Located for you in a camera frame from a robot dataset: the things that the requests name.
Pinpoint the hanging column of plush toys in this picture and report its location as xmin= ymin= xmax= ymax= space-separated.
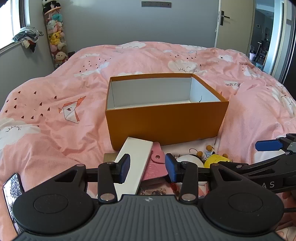
xmin=44 ymin=6 xmax=69 ymax=69

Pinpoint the black smartphone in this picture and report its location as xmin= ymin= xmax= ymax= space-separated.
xmin=3 ymin=173 xmax=25 ymax=234

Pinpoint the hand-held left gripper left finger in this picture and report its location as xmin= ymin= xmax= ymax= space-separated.
xmin=47 ymin=153 xmax=131 ymax=204

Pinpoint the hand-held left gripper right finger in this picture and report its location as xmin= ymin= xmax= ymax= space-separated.
xmin=165 ymin=152 xmax=252 ymax=203

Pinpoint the orange cardboard box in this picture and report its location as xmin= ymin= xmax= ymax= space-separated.
xmin=105 ymin=73 xmax=230 ymax=151

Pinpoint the black and white plush toy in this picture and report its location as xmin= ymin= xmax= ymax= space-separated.
xmin=177 ymin=153 xmax=205 ymax=186

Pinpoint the beige door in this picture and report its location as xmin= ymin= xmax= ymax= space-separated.
xmin=215 ymin=0 xmax=256 ymax=57

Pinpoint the panda plush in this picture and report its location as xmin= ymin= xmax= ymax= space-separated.
xmin=42 ymin=0 xmax=61 ymax=11

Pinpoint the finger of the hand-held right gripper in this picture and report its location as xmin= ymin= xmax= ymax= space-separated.
xmin=219 ymin=152 xmax=292 ymax=174
xmin=255 ymin=133 xmax=296 ymax=154

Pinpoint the pink printed blanket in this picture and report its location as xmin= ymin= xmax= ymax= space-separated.
xmin=0 ymin=41 xmax=296 ymax=241

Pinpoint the long white box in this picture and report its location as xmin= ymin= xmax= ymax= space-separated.
xmin=113 ymin=137 xmax=154 ymax=202

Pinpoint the sliding door frame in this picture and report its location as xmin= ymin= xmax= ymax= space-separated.
xmin=262 ymin=0 xmax=292 ymax=77

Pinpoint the pile of clothes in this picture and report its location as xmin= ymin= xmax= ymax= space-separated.
xmin=13 ymin=27 xmax=44 ymax=52

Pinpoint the pink card wallet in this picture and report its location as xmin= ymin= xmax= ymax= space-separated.
xmin=141 ymin=142 xmax=171 ymax=182

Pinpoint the grey wall power strip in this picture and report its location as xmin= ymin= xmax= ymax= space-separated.
xmin=142 ymin=1 xmax=172 ymax=7

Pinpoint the window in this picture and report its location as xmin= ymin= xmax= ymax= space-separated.
xmin=0 ymin=0 xmax=31 ymax=50

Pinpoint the yellow plush toy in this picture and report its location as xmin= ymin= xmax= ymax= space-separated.
xmin=203 ymin=154 xmax=234 ymax=168

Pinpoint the black door handle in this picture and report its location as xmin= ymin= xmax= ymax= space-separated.
xmin=220 ymin=10 xmax=230 ymax=26

